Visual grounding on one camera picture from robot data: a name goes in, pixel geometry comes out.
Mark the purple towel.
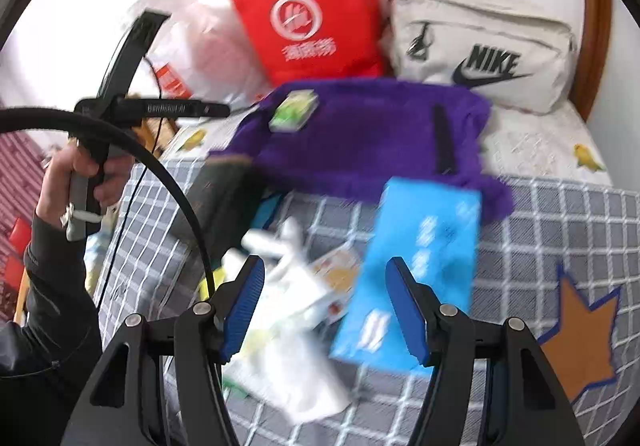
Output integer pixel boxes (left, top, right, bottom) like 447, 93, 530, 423
207, 78, 515, 227

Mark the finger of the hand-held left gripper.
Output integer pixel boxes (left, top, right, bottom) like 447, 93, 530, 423
97, 10, 172, 102
112, 96, 232, 119

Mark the teal case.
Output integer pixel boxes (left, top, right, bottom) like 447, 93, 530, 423
254, 193, 287, 233

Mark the grey checkered blanket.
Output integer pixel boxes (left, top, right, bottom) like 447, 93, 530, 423
85, 153, 640, 446

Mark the white plastic bag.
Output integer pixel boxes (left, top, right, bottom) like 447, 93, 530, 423
122, 0, 273, 102

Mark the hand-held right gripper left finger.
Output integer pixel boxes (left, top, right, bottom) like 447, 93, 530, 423
62, 255, 266, 446

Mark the white plastic bundle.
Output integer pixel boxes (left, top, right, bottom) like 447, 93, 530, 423
220, 218, 358, 424

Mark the orange print packet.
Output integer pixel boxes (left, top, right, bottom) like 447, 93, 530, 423
310, 246, 363, 327

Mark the person's left hand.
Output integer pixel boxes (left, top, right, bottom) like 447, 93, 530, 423
34, 142, 136, 231

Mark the dark bottle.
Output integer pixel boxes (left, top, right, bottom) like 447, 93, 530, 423
170, 163, 273, 252

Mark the black comb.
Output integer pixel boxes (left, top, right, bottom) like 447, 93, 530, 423
431, 105, 458, 176

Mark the black cable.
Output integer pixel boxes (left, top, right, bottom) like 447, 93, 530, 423
97, 58, 163, 312
0, 107, 217, 299

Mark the wooden headboard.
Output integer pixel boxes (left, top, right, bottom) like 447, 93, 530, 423
570, 0, 613, 124

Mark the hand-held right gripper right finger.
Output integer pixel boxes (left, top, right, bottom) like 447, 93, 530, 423
385, 257, 586, 446

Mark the green snack packet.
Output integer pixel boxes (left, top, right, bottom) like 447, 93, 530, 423
268, 88, 320, 133

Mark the blue box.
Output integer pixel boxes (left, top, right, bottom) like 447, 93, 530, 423
329, 176, 483, 374

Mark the grey Nike drawstring bag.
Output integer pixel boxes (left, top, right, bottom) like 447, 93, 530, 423
387, 0, 578, 116

